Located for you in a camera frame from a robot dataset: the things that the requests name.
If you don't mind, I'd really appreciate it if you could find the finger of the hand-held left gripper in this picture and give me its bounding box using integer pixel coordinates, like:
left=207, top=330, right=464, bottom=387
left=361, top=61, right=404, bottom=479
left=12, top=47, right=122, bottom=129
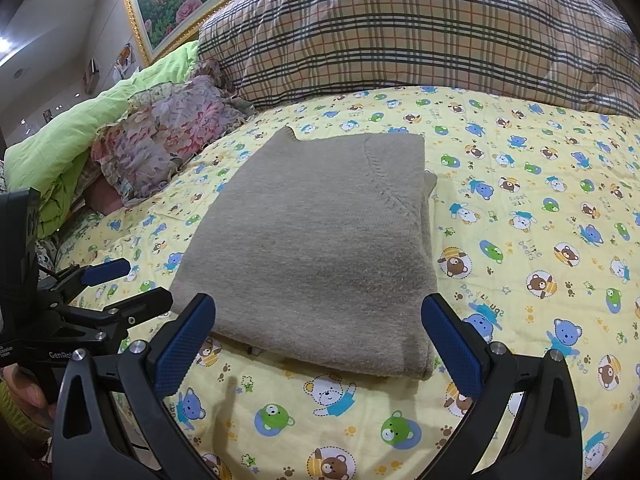
left=65, top=287, right=173, bottom=329
left=50, top=258, right=132, bottom=303

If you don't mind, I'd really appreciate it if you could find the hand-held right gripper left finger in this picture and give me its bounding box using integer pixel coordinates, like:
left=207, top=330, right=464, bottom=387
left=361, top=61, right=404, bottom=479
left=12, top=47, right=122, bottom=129
left=52, top=292, right=217, bottom=480

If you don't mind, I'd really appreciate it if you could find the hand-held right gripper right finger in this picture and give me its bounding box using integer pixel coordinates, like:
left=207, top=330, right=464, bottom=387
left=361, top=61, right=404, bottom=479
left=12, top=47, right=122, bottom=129
left=421, top=293, right=583, bottom=480

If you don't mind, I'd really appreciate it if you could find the beige knit sweater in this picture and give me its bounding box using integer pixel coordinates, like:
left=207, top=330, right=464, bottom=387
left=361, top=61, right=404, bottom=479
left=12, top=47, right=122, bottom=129
left=169, top=126, right=441, bottom=381

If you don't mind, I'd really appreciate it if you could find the person's left forearm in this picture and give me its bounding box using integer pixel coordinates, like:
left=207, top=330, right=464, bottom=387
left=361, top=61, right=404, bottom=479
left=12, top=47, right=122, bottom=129
left=0, top=385, right=53, bottom=466

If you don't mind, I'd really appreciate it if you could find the person's left hand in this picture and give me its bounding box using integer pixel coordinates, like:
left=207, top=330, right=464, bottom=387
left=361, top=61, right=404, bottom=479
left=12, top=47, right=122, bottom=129
left=0, top=366, right=56, bottom=423

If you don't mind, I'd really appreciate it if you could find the green quilt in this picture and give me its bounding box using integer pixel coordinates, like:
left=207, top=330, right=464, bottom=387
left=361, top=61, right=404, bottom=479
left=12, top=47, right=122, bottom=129
left=0, top=40, right=201, bottom=241

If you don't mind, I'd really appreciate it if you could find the floral ruffled pillow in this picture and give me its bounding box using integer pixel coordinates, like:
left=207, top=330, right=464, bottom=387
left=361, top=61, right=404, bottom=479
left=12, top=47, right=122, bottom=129
left=90, top=60, right=258, bottom=208

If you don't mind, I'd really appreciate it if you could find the yellow bear print bedsheet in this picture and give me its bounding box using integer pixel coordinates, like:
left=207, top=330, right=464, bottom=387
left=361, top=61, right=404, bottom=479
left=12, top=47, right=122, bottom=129
left=52, top=85, right=640, bottom=480

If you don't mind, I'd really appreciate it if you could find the plaid pillow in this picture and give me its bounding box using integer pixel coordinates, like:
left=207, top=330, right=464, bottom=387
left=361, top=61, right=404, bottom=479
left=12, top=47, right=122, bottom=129
left=197, top=0, right=640, bottom=116

